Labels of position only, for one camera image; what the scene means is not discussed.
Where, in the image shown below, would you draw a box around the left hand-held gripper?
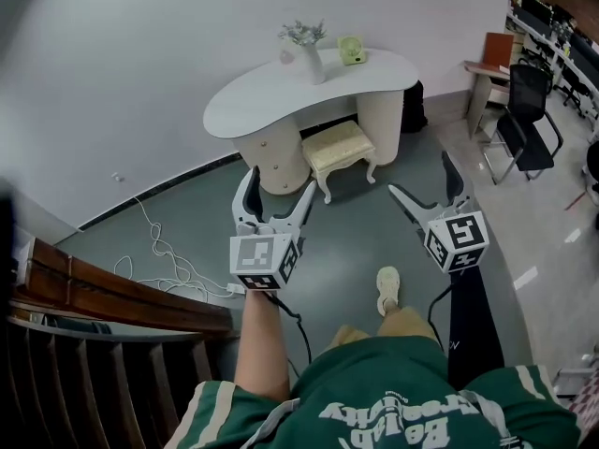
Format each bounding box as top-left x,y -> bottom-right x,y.
227,165 -> 319,294

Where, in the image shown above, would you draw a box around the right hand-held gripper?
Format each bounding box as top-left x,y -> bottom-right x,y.
387,150 -> 491,275

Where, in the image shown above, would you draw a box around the cream upholstered stool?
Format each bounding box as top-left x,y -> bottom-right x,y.
300,119 -> 378,205

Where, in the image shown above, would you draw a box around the white kidney-shaped desk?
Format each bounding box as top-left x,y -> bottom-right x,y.
202,47 -> 421,196

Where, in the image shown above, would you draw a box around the person's left forearm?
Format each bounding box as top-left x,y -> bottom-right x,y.
232,290 -> 305,399

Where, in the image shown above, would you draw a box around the person's right forearm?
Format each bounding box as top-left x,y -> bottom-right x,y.
446,262 -> 506,387

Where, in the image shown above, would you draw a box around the person's right cream shoe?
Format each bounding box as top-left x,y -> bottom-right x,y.
376,265 -> 402,318

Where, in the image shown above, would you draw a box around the khaki shorts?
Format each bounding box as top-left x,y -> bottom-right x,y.
329,305 -> 444,350

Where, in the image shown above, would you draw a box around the white vase with flowers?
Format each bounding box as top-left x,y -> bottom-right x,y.
278,18 -> 328,86

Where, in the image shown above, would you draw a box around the small desk with brown panel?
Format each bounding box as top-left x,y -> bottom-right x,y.
462,32 -> 516,139

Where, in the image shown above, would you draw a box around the green desk fan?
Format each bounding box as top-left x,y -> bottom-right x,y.
337,34 -> 369,65

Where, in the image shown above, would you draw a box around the white office desk row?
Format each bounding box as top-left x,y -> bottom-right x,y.
505,5 -> 599,130

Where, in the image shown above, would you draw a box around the black swivel office chair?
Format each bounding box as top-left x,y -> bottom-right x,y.
559,33 -> 599,111

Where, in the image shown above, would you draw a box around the dark wooden furniture piece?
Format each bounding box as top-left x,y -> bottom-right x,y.
7,236 -> 244,449

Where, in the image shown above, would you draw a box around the black computer monitor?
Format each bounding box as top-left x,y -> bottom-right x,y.
519,0 -> 554,31

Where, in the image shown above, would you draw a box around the red chequered mat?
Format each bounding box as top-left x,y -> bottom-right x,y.
568,376 -> 599,429

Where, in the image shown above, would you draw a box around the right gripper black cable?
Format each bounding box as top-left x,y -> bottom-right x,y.
428,282 -> 455,350

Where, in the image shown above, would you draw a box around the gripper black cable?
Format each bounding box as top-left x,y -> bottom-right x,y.
266,292 -> 314,378
428,282 -> 455,350

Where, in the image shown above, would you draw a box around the white floor cable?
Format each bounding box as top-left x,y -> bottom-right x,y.
113,196 -> 235,298

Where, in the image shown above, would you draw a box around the black chrome-frame office chair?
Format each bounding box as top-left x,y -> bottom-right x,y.
481,63 -> 565,186

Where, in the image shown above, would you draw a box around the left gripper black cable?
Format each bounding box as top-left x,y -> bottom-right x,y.
266,292 -> 314,378

